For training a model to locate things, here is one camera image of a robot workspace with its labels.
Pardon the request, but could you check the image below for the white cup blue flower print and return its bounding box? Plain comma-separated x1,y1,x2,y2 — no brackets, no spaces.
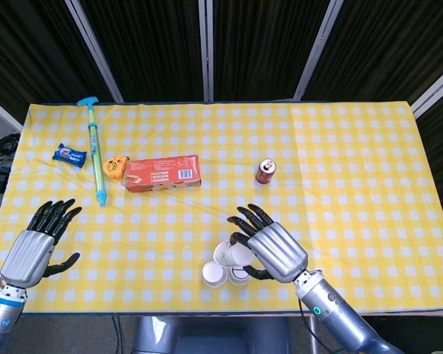
202,260,228,289

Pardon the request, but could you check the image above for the black pleated curtain panel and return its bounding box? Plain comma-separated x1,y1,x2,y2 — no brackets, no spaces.
78,0,205,103
211,0,334,102
301,0,443,237
0,0,112,125

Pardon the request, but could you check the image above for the orange biscuit box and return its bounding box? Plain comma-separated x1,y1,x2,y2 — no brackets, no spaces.
124,154,202,194

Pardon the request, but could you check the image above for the white partition frame post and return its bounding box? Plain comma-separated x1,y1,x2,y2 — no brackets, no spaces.
0,91,24,134
64,0,124,103
198,0,215,103
292,0,345,102
411,68,443,119

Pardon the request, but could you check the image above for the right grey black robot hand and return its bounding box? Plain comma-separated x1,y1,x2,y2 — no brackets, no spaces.
227,204,309,284

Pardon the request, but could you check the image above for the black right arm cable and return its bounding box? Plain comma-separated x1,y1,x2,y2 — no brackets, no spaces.
297,294,355,354

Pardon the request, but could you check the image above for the grey robot torso base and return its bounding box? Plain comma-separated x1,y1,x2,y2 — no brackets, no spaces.
132,316,292,354

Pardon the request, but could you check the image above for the white cup green leaf print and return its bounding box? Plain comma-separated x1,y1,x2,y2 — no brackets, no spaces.
213,240,255,268

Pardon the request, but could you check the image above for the white cup line-marked bottom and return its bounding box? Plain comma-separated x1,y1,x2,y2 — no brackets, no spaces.
226,265,250,287

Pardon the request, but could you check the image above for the yellow white checked tablecloth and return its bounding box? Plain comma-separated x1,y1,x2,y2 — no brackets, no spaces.
0,102,443,316

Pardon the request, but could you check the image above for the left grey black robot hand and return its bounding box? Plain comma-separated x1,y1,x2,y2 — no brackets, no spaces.
0,198,83,289

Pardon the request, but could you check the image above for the black cable bundle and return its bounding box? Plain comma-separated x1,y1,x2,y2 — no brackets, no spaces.
0,133,21,165

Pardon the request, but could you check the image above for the black hanging cable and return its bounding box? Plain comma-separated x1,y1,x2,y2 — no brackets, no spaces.
111,315,123,354

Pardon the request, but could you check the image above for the yellow snack packet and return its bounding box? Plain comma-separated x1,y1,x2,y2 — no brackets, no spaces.
103,154,129,181

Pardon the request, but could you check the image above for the green blue toy water pump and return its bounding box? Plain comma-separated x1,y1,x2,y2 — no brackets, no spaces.
77,96,108,207

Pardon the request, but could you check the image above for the red drink can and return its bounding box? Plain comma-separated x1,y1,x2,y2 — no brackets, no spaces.
255,159,277,185

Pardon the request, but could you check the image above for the blue cookie packet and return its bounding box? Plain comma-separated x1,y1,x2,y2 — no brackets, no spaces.
52,143,87,168

